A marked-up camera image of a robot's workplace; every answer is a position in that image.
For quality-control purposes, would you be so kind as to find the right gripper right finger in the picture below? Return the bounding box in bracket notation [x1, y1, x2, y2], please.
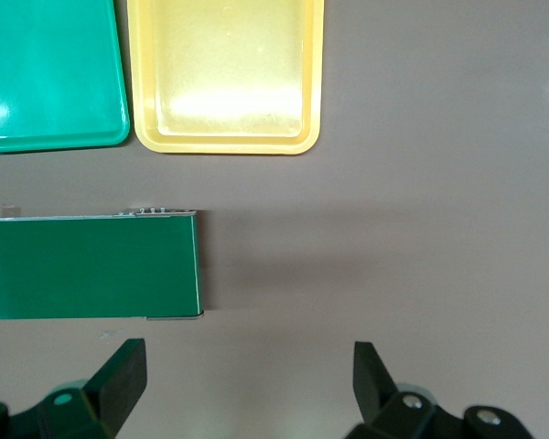
[345, 340, 534, 439]

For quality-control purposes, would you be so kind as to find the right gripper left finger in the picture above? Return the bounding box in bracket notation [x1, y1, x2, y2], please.
[0, 337, 148, 439]

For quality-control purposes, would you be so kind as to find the green belt conveyor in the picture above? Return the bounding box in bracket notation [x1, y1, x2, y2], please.
[0, 208, 206, 321]

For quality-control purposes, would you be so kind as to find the green plastic tray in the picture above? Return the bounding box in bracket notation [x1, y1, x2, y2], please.
[0, 0, 133, 155]

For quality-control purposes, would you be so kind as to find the yellow plastic tray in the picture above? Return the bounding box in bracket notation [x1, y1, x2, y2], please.
[126, 0, 325, 156]

